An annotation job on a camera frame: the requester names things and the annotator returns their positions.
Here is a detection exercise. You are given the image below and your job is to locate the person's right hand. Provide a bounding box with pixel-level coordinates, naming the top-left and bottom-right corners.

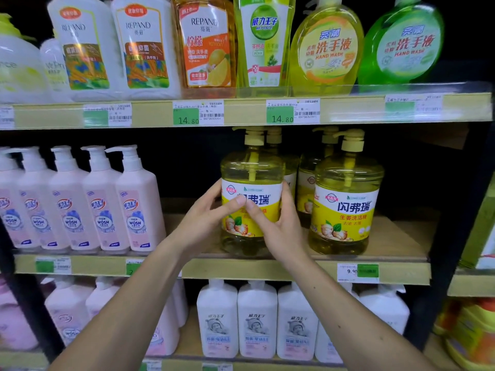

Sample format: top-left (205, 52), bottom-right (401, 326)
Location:
top-left (243, 181), bottom-right (311, 274)

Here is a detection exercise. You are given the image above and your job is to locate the person's left hand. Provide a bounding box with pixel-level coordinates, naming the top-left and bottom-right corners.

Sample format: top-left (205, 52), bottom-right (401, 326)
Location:
top-left (169, 178), bottom-right (248, 260)

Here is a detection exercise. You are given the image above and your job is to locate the yellow dish soap pump bottle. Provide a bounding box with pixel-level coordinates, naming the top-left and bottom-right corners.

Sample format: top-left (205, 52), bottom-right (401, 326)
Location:
top-left (308, 128), bottom-right (386, 256)
top-left (295, 126), bottom-right (341, 229)
top-left (219, 127), bottom-right (286, 258)
top-left (265, 126), bottom-right (302, 197)

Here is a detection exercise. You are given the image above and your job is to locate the person's right forearm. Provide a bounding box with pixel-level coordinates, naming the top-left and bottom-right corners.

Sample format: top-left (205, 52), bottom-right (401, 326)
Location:
top-left (286, 249), bottom-right (440, 371)

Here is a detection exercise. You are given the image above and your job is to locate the person's left forearm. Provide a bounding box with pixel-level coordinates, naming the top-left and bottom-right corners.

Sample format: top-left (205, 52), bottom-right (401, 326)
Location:
top-left (48, 241), bottom-right (196, 371)

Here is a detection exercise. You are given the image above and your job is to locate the white baby label bottle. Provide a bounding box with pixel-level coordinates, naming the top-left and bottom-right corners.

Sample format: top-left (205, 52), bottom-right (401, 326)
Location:
top-left (276, 281), bottom-right (319, 362)
top-left (237, 281), bottom-right (278, 360)
top-left (196, 279), bottom-right (239, 359)

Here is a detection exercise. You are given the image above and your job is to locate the pink angular pump bottle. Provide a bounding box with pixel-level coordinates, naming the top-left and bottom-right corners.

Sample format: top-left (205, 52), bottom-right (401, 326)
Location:
top-left (145, 278), bottom-right (189, 358)
top-left (40, 276), bottom-right (95, 346)
top-left (85, 277), bottom-right (121, 319)

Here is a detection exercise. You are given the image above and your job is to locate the yellow orange detergent jug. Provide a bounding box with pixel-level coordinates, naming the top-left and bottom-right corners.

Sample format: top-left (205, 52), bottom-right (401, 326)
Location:
top-left (444, 299), bottom-right (495, 371)
top-left (433, 301), bottom-right (461, 336)

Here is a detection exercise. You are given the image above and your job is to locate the orange bottle lemon label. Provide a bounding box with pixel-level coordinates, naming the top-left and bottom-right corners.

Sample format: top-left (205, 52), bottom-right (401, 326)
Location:
top-left (171, 0), bottom-right (237, 99)

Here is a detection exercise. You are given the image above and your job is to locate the white bottle colourful label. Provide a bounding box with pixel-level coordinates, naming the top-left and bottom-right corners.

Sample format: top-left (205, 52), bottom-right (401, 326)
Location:
top-left (111, 0), bottom-right (183, 100)
top-left (47, 0), bottom-right (124, 102)

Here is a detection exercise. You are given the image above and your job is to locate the tall yellow green bottle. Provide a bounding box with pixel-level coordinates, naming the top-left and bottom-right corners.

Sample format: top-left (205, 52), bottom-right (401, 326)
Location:
top-left (233, 0), bottom-right (296, 98)

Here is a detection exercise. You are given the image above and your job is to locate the round yellow hand wash bottle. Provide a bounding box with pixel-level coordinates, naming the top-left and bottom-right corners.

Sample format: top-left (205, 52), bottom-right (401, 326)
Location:
top-left (289, 0), bottom-right (365, 96)

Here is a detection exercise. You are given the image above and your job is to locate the pink detergent jug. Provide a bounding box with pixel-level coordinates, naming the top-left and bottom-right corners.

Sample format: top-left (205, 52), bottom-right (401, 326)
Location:
top-left (0, 278), bottom-right (39, 352)

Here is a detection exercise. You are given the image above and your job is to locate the small white bottle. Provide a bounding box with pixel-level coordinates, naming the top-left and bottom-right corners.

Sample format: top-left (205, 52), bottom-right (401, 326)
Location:
top-left (40, 37), bottom-right (73, 104)

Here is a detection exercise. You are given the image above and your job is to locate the round green hand wash bottle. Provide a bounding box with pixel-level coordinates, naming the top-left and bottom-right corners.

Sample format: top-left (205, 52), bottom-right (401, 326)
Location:
top-left (357, 0), bottom-right (446, 86)

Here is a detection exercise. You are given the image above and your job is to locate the round white bottle green pump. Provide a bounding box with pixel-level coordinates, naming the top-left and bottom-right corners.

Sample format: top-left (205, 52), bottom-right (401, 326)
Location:
top-left (0, 13), bottom-right (53, 105)

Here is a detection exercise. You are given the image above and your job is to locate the wooden shelf rack black frame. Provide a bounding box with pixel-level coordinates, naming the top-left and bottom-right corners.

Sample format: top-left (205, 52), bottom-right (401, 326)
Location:
top-left (0, 0), bottom-right (495, 371)

